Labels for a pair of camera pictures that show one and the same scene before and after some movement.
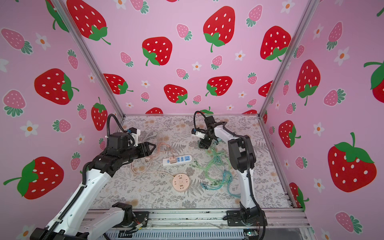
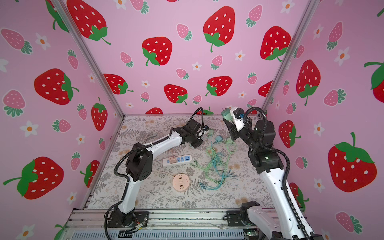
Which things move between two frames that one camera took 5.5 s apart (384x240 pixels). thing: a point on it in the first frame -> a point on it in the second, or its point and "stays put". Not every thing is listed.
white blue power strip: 180,159 stays put
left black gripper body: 132,153 -> 195,141
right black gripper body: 207,139 -> 246,135
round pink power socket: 181,182 stays put
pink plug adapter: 173,159 stays put
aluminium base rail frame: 278,223 stays put
